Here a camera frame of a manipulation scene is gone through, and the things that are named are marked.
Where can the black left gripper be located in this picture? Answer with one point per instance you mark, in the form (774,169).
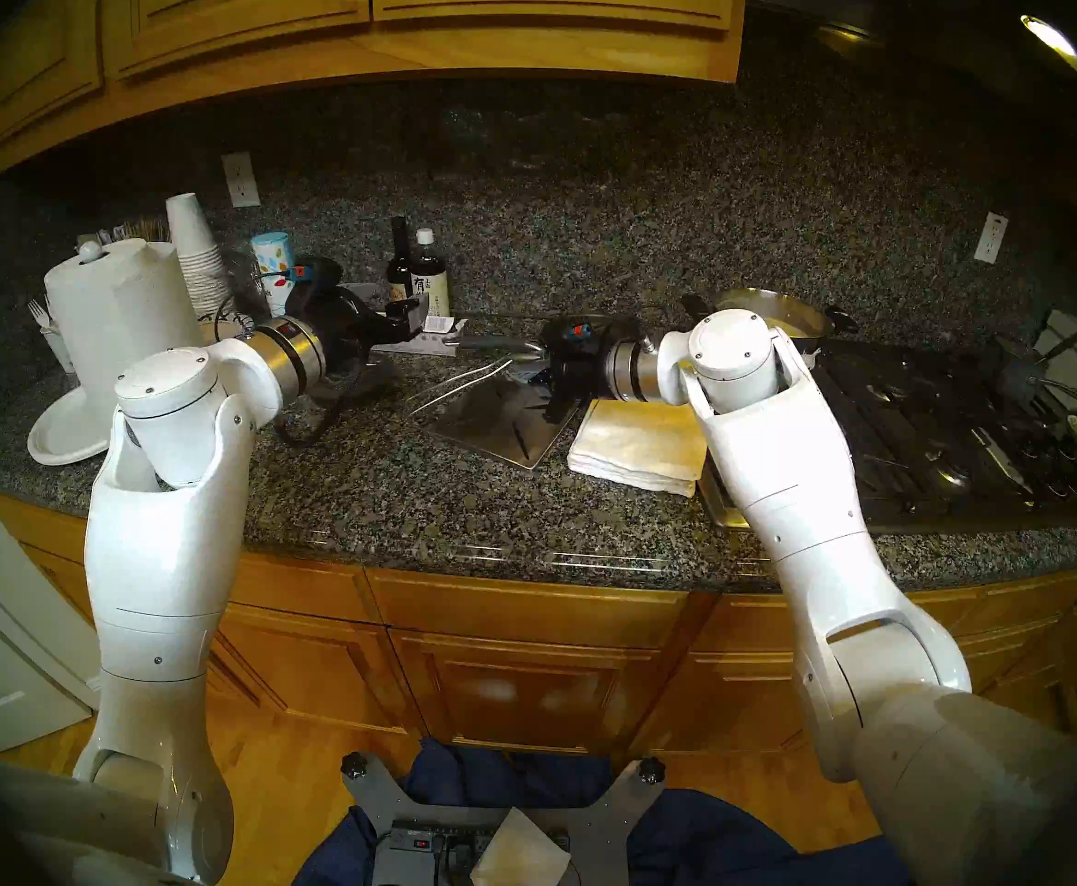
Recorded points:
(358,326)

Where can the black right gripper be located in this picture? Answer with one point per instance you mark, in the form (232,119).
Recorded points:
(585,372)

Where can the white napkin stack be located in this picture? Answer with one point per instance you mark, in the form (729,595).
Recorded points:
(640,446)

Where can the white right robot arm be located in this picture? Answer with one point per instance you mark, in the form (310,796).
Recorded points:
(778,487)

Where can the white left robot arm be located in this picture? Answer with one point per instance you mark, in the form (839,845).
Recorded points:
(165,561)

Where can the steel napkin holder plate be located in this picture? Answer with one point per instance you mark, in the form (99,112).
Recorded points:
(492,427)

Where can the white holder wooden sticks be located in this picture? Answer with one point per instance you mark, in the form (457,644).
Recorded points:
(142,232)

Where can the white towel holder knob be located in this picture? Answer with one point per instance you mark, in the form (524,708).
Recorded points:
(91,251)

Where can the blue white foil box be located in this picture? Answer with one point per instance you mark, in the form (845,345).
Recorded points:
(437,345)

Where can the soy sauce bottle white cap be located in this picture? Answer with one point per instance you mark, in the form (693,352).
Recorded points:
(430,275)

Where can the dark wine bottle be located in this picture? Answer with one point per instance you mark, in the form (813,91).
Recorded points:
(398,266)

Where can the leaf print cylinder container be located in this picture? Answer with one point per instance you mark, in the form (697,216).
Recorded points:
(271,252)

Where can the clear plastic bag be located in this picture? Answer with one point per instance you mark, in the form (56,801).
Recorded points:
(241,275)

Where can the blue patterned paper bowls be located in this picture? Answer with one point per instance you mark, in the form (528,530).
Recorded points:
(225,326)

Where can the white paper cup stack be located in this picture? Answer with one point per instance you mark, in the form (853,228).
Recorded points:
(195,247)

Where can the steel cooking pot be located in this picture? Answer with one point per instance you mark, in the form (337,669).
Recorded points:
(778,312)

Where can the white paper towel roll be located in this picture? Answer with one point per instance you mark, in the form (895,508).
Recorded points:
(119,312)

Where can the wooden lower cabinet door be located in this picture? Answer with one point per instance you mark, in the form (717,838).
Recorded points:
(525,690)
(723,700)
(317,672)

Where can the white cup plastic forks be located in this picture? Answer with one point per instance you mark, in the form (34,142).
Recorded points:
(57,344)

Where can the white paper plate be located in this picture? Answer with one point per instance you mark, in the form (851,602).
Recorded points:
(63,432)

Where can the steel gas cooktop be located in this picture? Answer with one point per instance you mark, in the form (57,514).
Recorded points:
(926,432)

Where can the black base knob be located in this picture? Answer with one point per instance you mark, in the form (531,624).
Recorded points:
(355,766)
(652,771)

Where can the loose white paper sheet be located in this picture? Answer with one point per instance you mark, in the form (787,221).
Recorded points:
(520,852)

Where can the grey power strip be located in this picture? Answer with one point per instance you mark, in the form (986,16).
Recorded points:
(409,852)

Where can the dark blue cloth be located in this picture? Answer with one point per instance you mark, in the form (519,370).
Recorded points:
(732,843)

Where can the dark range hood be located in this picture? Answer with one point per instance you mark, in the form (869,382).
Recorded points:
(917,26)

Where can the range hood light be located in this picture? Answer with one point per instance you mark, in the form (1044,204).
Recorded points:
(1053,44)

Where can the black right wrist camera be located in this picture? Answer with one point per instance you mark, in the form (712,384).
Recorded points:
(578,330)

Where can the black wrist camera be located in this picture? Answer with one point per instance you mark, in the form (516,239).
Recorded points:
(578,330)
(322,280)

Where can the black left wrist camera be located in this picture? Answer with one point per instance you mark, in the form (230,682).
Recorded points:
(322,280)

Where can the white wall outlet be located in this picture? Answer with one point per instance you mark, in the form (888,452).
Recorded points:
(991,238)
(240,180)

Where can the wooden lower cabinet frame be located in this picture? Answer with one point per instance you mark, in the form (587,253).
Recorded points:
(700,607)

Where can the wooden cabinet frame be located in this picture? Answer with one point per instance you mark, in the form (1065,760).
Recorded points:
(700,607)
(502,58)

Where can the wooden upper cabinet frame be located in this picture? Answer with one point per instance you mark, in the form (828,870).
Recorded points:
(502,58)

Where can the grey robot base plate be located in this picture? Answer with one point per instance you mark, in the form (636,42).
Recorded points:
(603,829)

